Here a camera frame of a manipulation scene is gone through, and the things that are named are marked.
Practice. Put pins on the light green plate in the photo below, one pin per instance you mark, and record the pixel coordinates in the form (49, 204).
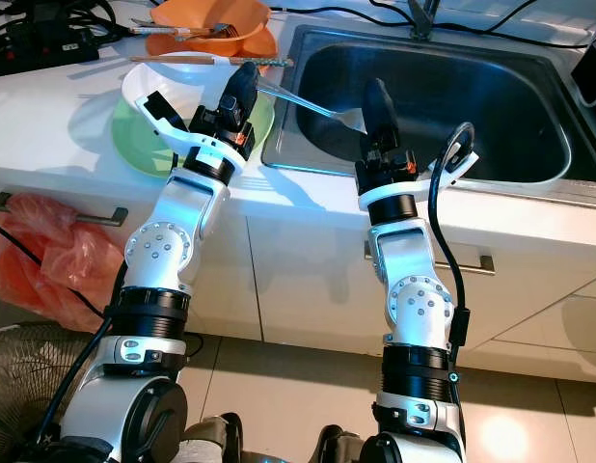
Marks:
(134, 145)

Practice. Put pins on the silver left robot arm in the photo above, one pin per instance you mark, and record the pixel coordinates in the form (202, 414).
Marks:
(158, 256)

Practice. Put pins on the robot leg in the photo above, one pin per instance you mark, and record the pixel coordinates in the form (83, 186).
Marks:
(337, 446)
(211, 439)

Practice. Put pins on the white kitchen cabinet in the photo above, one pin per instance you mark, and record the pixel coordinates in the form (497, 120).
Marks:
(298, 280)

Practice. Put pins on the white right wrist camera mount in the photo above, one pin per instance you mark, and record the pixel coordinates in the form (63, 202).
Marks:
(390, 198)

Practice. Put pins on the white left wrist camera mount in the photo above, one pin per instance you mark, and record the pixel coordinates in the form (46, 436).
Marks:
(192, 145)

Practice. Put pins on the red plastic bag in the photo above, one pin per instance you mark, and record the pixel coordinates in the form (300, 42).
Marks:
(47, 260)

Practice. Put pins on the robot left leg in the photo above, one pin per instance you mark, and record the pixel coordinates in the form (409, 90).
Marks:
(211, 439)

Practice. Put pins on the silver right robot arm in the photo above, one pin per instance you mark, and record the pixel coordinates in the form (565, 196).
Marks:
(419, 309)

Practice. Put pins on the chrome faucet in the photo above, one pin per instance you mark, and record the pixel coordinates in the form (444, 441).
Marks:
(421, 24)

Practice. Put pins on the orange bowl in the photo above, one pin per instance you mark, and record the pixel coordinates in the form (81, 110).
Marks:
(240, 17)

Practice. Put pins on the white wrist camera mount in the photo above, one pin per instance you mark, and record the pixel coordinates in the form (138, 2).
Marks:
(390, 198)
(192, 145)

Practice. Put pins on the stainless steel sink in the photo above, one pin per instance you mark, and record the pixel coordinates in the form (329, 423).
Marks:
(481, 87)

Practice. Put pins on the white bowl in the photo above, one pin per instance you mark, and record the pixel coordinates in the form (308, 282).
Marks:
(173, 77)

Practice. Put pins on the robot right leg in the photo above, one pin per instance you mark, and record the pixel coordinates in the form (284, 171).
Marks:
(337, 446)

